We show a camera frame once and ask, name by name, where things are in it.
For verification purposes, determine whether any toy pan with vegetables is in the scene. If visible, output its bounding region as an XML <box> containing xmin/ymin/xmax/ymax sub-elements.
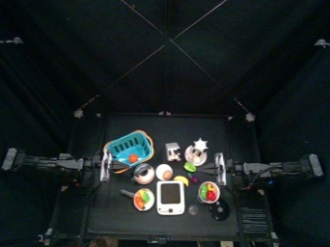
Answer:
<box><xmin>118</xmin><ymin>187</ymin><xmax>156</xmax><ymax>212</ymax></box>

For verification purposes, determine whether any black round pot lid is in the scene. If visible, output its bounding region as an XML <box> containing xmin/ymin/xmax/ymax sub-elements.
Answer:
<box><xmin>207</xmin><ymin>199</ymin><xmax>231</xmax><ymax>222</ymax></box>

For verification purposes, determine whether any yellow toy banana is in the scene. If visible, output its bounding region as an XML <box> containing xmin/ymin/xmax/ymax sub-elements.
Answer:
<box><xmin>172</xmin><ymin>175</ymin><xmax>191</xmax><ymax>187</ymax></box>

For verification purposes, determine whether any white toy tablet dark screen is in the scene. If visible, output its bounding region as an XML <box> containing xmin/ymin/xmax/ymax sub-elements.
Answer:
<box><xmin>154</xmin><ymin>179</ymin><xmax>186</xmax><ymax>216</ymax></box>

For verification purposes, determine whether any purple toy grape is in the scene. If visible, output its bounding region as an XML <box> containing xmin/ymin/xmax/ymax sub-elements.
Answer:
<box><xmin>186</xmin><ymin>173</ymin><xmax>201</xmax><ymax>185</ymax></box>

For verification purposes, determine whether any small white grey toy toaster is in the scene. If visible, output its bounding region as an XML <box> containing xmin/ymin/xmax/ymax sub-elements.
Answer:
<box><xmin>164</xmin><ymin>142</ymin><xmax>182</xmax><ymax>162</ymax></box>

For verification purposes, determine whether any white spiky star toy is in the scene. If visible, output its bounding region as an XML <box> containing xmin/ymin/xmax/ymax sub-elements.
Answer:
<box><xmin>192</xmin><ymin>137</ymin><xmax>209</xmax><ymax>152</ymax></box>

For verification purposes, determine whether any toy pot with red green vegetables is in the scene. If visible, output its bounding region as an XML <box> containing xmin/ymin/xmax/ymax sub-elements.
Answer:
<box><xmin>196</xmin><ymin>180</ymin><xmax>221</xmax><ymax>205</ymax></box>

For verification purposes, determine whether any green toy lime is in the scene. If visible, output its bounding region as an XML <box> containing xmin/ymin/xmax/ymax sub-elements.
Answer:
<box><xmin>182</xmin><ymin>161</ymin><xmax>199</xmax><ymax>174</ymax></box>

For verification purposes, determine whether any teal basket with orange handle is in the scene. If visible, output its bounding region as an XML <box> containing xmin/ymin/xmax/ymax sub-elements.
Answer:
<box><xmin>102</xmin><ymin>129</ymin><xmax>156</xmax><ymax>175</ymax></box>

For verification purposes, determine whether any small grey round lid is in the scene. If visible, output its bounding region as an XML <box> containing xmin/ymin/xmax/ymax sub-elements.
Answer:
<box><xmin>186</xmin><ymin>205</ymin><xmax>201</xmax><ymax>217</ymax></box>

